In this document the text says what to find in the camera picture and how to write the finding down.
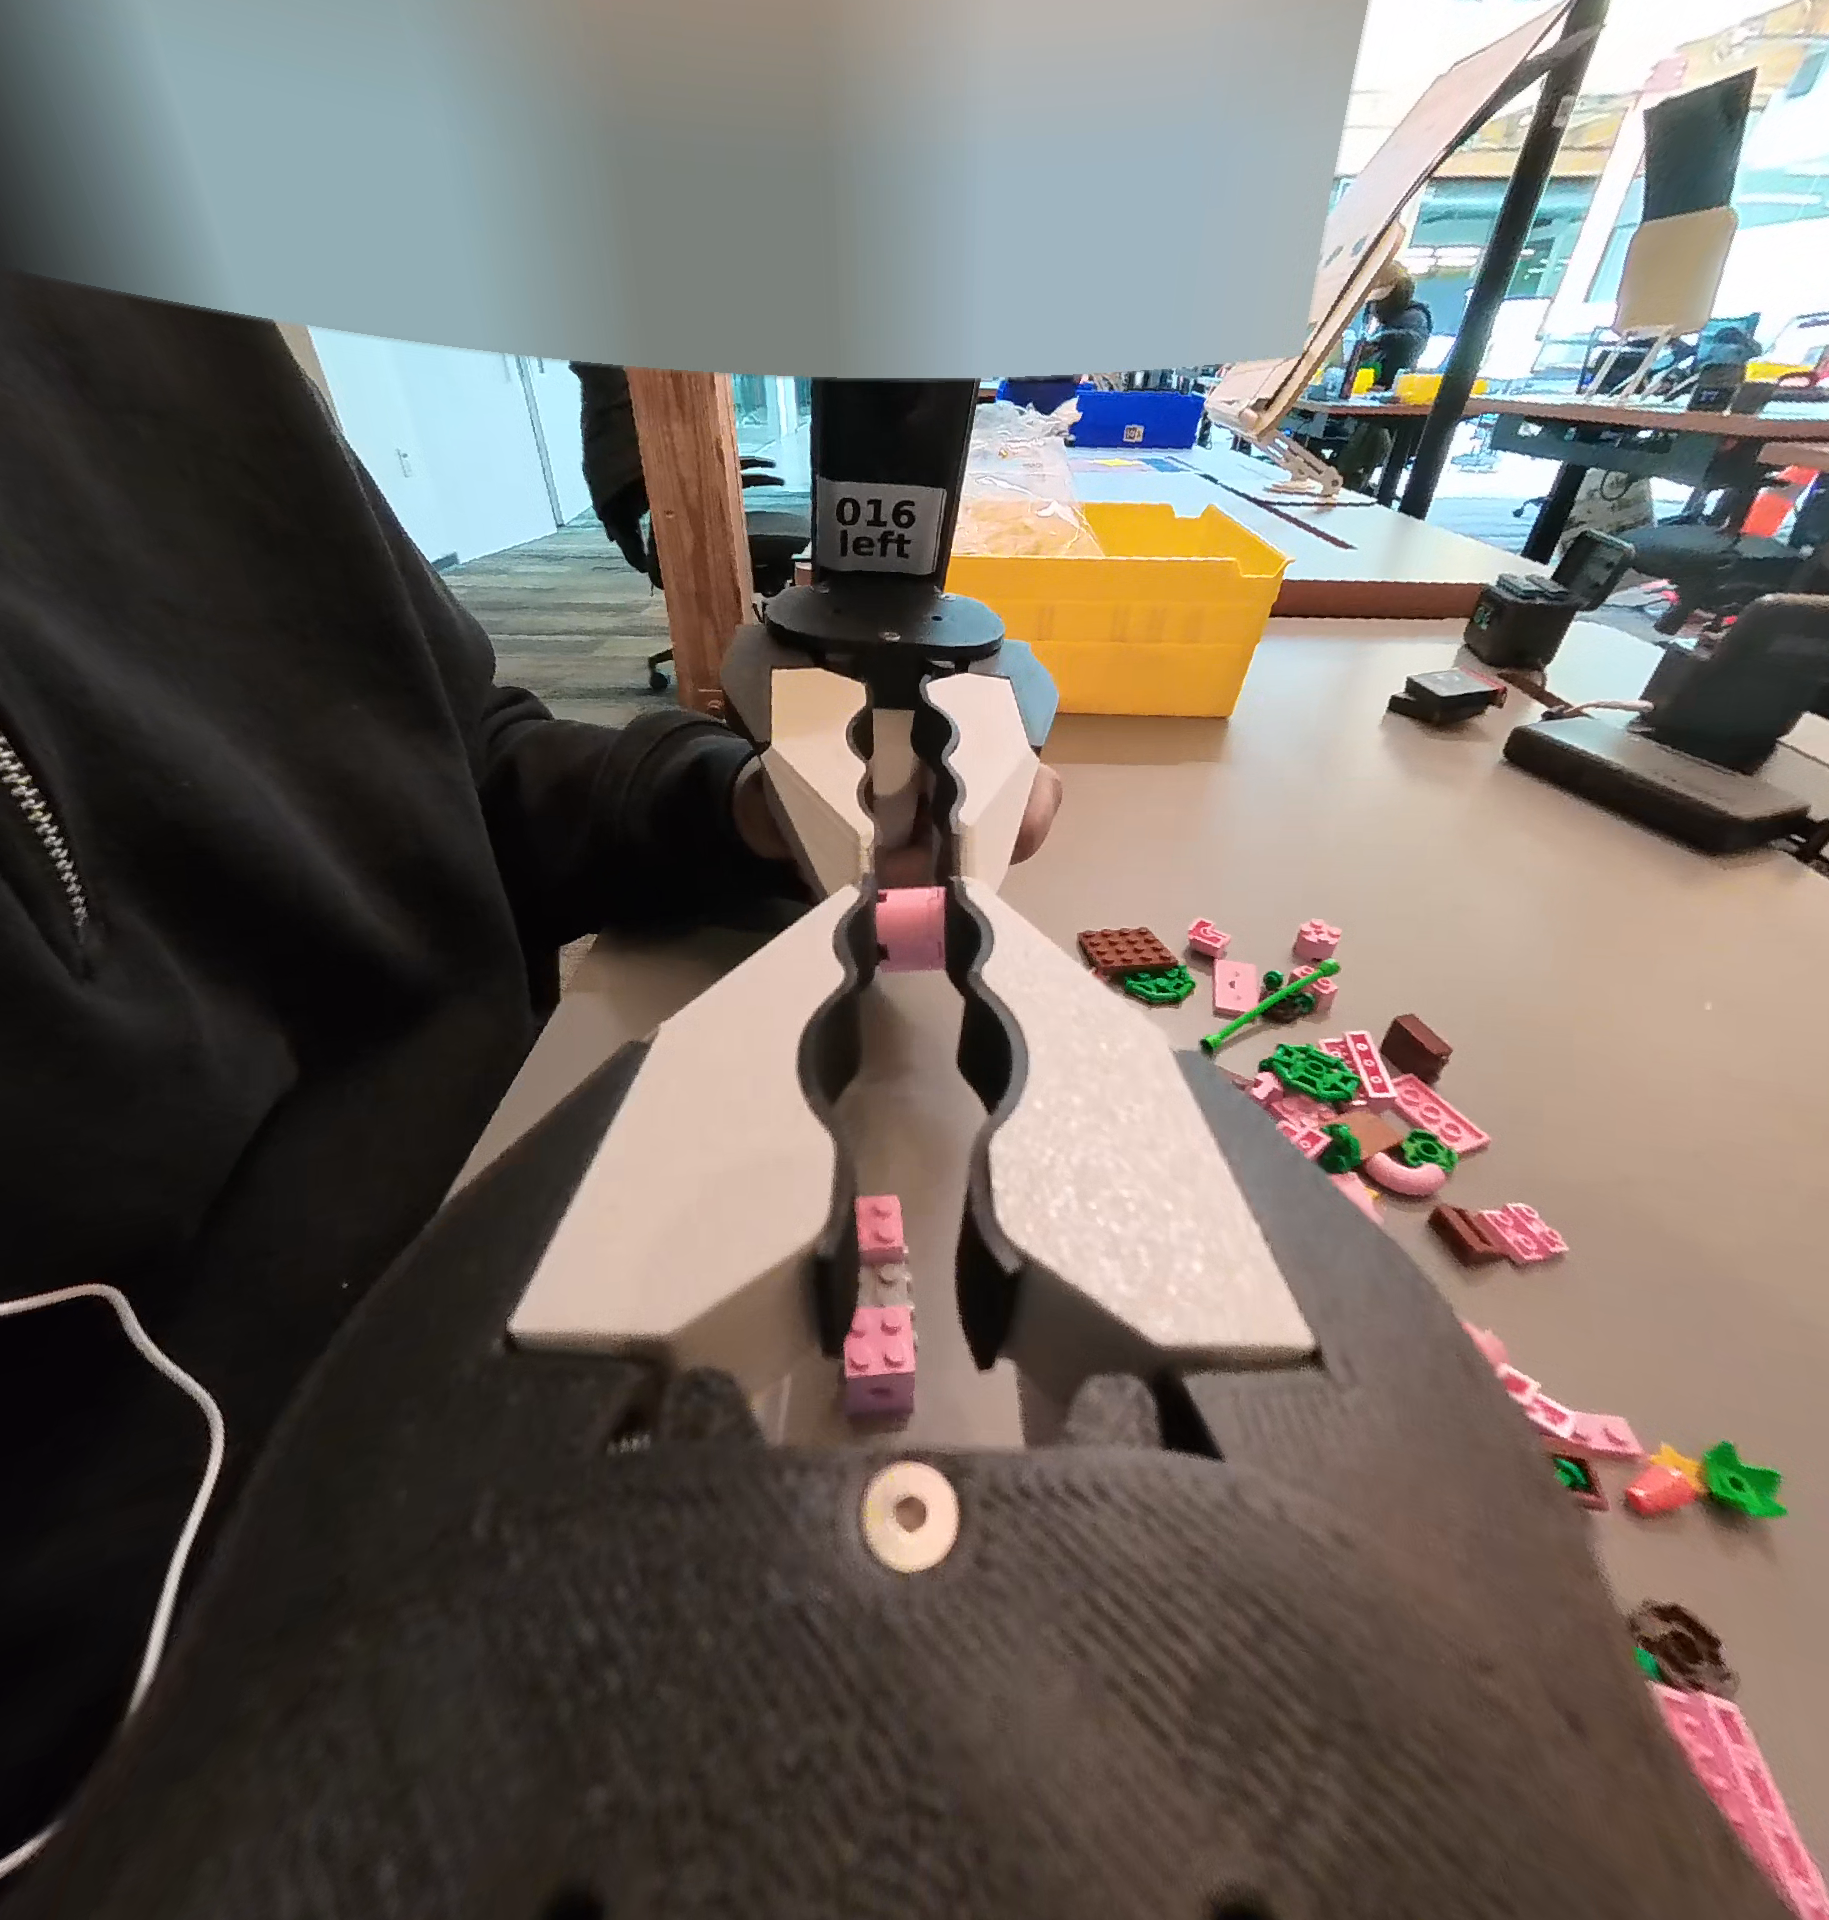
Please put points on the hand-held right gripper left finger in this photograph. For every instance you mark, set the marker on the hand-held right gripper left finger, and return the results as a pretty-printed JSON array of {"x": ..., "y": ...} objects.
[{"x": 658, "y": 1202}]

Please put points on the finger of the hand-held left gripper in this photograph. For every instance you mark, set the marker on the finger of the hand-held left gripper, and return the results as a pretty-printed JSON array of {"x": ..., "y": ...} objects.
[
  {"x": 997, "y": 767},
  {"x": 811, "y": 750}
]

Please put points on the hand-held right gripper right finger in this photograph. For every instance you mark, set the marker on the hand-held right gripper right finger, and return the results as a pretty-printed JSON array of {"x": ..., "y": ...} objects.
[{"x": 1153, "y": 1202}]

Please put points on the pink round brick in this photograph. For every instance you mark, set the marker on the pink round brick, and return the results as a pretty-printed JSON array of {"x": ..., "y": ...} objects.
[{"x": 911, "y": 929}]

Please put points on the pink toy brick assembly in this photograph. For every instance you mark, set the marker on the pink toy brick assembly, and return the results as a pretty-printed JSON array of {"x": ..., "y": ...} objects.
[{"x": 877, "y": 1359}]

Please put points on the person's left forearm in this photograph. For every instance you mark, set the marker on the person's left forearm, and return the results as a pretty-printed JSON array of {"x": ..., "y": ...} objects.
[{"x": 615, "y": 811}]

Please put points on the person's left hand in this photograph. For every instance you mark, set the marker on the person's left hand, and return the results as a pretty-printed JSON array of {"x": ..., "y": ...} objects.
[{"x": 763, "y": 818}]

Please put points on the clear plastic bags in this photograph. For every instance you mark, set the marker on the clear plastic bags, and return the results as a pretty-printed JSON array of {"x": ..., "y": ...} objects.
[{"x": 1021, "y": 526}]

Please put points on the black office chair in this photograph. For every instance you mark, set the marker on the black office chair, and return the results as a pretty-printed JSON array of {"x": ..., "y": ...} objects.
[{"x": 772, "y": 540}]

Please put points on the green web piece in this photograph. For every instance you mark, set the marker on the green web piece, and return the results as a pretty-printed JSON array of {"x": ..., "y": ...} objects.
[
  {"x": 1156, "y": 987},
  {"x": 1308, "y": 1073}
]

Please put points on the yellow storage bin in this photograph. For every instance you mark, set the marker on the yellow storage bin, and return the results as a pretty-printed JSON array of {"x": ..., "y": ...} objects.
[{"x": 1153, "y": 631}]

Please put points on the brown studded plate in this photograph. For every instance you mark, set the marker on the brown studded plate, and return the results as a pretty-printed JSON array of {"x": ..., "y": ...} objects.
[{"x": 1127, "y": 950}]

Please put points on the green ribbed rod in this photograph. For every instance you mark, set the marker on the green ribbed rod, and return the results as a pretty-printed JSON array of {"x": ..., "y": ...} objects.
[{"x": 1273, "y": 1001}]

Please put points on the blue storage bin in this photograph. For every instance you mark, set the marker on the blue storage bin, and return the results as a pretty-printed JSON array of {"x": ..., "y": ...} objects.
[{"x": 1138, "y": 418}]

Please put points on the pile of small toy bricks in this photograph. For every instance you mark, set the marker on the pile of small toy bricks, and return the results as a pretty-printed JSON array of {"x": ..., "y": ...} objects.
[{"x": 1447, "y": 1116}]

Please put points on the brown square brick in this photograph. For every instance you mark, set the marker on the brown square brick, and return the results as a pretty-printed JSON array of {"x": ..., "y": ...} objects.
[{"x": 1417, "y": 1047}]

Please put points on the small flat black device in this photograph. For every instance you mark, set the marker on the small flat black device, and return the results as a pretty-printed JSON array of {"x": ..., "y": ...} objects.
[{"x": 1447, "y": 697}]

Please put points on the black device with green mark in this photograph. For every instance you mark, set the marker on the black device with green mark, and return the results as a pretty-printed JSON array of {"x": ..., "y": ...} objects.
[{"x": 1520, "y": 621}]

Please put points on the large cardboard panel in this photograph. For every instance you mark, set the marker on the large cardboard panel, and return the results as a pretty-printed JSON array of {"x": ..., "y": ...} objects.
[{"x": 1424, "y": 150}]

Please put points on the black metal pole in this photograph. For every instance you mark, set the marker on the black metal pole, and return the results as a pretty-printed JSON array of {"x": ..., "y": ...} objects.
[{"x": 1500, "y": 256}]

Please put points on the long black bar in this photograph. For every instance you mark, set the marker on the long black bar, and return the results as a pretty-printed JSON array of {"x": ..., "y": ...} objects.
[{"x": 1649, "y": 781}]

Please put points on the wooden post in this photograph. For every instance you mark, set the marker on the wooden post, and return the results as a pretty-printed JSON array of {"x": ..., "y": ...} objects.
[{"x": 691, "y": 526}]

